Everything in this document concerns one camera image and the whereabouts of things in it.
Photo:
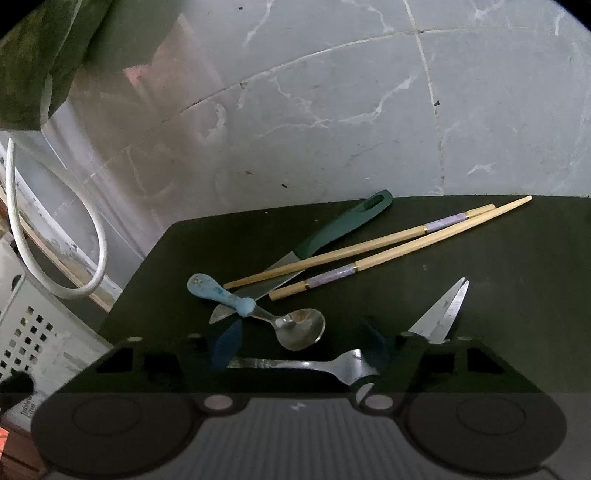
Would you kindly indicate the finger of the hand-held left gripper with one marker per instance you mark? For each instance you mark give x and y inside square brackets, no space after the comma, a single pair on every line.
[16,385]

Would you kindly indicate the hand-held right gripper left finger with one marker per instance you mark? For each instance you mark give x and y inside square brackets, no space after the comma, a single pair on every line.
[228,344]

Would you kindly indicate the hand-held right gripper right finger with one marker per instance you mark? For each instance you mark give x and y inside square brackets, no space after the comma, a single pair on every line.
[374,344]

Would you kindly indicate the white perforated utensil holder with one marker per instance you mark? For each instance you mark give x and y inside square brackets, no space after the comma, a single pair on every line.
[37,323]

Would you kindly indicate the silver fork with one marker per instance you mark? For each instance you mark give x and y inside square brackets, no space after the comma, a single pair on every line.
[295,364]

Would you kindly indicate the wooden chopstick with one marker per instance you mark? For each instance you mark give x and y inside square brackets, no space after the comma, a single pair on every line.
[369,243]
[415,241]

